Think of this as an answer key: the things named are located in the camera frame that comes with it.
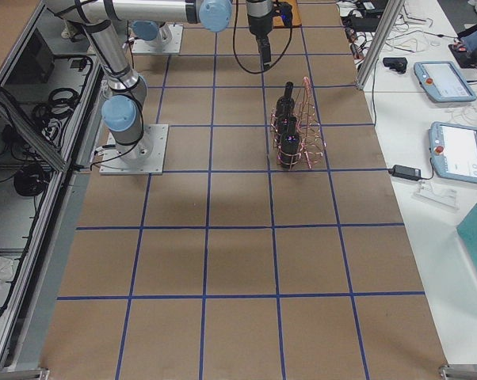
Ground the dark wine bottle moved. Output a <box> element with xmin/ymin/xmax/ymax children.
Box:
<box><xmin>276</xmin><ymin>116</ymin><xmax>297</xmax><ymax>138</ymax></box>

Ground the wooden tray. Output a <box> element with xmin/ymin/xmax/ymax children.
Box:
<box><xmin>273</xmin><ymin>0</ymin><xmax>302</xmax><ymax>29</ymax></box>

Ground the dark wine bottle rear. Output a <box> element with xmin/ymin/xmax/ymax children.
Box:
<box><xmin>275</xmin><ymin>82</ymin><xmax>295</xmax><ymax>119</ymax></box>

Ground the dark wine bottle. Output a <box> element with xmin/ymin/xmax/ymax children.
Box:
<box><xmin>275</xmin><ymin>82</ymin><xmax>295</xmax><ymax>119</ymax></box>
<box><xmin>279</xmin><ymin>132</ymin><xmax>300</xmax><ymax>169</ymax></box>

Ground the dark wine bottle front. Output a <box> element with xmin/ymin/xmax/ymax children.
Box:
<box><xmin>279</xmin><ymin>132</ymin><xmax>300</xmax><ymax>169</ymax></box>

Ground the black handheld device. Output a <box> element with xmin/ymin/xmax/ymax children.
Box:
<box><xmin>383</xmin><ymin>57</ymin><xmax>407</xmax><ymax>74</ymax></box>

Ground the far teach pendant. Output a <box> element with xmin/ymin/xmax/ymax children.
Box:
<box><xmin>414</xmin><ymin>61</ymin><xmax>477</xmax><ymax>103</ymax></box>

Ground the teach pendant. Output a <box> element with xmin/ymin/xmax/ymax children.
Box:
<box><xmin>429</xmin><ymin>122</ymin><xmax>477</xmax><ymax>184</ymax></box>
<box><xmin>414</xmin><ymin>61</ymin><xmax>477</xmax><ymax>103</ymax></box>

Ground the black power adapter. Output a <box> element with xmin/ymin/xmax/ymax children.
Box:
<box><xmin>388</xmin><ymin>165</ymin><xmax>422</xmax><ymax>181</ymax></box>

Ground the near teach pendant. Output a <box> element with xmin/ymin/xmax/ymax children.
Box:
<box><xmin>429</xmin><ymin>122</ymin><xmax>477</xmax><ymax>184</ymax></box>

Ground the clear acrylic stand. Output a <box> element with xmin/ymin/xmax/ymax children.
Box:
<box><xmin>413</xmin><ymin>180</ymin><xmax>459</xmax><ymax>211</ymax></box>

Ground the copper wire bottle basket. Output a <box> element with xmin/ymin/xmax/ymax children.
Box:
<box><xmin>270</xmin><ymin>76</ymin><xmax>326</xmax><ymax>170</ymax></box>

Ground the aluminium frame post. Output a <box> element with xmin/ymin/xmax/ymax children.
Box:
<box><xmin>356</xmin><ymin>0</ymin><xmax>405</xmax><ymax>90</ymax></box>

